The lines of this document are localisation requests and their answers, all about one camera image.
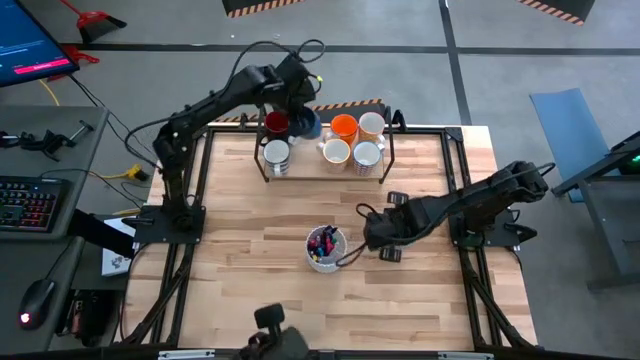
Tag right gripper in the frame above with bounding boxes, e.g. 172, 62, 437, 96
362, 190, 427, 263

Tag orange mug white handle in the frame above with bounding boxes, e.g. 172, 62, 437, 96
319, 113, 359, 147

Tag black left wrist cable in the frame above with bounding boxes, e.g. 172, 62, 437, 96
219, 38, 327, 101

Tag silver metal bracket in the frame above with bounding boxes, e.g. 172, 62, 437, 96
437, 351, 495, 360
157, 349, 217, 360

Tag white mug orange lattice pattern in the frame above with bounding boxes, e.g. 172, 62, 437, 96
357, 111, 387, 146

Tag blue mug white handle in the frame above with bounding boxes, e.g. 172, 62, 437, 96
288, 107, 323, 142

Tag white mug dark stripes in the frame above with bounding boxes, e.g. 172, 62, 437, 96
262, 138, 292, 177

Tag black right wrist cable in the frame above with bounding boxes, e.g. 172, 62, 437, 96
333, 201, 382, 268

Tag yellow power plug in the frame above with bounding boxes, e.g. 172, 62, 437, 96
89, 163, 146, 182

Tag black computer mouse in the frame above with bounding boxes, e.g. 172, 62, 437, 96
17, 278, 57, 331

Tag red plastic tool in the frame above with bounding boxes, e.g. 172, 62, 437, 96
60, 43, 101, 66

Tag grey desk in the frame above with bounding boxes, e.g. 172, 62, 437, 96
0, 104, 111, 354

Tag blue floor mat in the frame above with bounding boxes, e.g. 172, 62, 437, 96
529, 88, 619, 204

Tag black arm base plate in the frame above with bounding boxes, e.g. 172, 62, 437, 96
133, 204, 207, 246
447, 207, 521, 249

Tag black monitor cable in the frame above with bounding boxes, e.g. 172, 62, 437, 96
67, 74, 159, 176

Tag computer monitor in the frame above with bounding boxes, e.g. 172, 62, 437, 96
0, 0, 81, 89

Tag white printed box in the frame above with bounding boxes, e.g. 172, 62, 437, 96
101, 217, 139, 278

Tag white mug small dotted pattern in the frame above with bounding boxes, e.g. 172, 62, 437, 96
351, 140, 386, 178

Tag black aluminium table frame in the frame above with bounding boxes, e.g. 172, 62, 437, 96
119, 122, 539, 351

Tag black mug red inside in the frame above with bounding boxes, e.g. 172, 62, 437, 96
259, 110, 291, 146

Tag red and black dustpan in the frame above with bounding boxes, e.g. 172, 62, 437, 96
59, 0, 129, 45

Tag backlit black keyboard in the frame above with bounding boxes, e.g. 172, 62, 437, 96
0, 174, 69, 234

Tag dark metal cart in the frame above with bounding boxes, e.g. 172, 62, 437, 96
549, 130, 640, 291

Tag black clamp mount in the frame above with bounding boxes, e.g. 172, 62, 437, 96
0, 119, 95, 162

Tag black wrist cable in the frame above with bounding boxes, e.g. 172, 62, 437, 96
333, 201, 382, 268
219, 38, 327, 101

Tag black hazard striped floor plate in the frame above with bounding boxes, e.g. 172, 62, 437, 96
222, 0, 307, 20
218, 98, 389, 125
517, 0, 597, 26

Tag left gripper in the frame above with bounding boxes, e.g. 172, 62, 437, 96
271, 63, 317, 124

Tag yellow rimmed orange patterned mug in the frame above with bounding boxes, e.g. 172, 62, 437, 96
315, 138, 352, 175

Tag white ribbed pen holder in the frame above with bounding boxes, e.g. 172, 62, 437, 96
304, 224, 350, 274

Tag black equipment under desk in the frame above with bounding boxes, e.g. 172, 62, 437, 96
53, 287, 124, 350

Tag yellow cable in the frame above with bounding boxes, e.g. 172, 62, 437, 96
38, 78, 61, 107

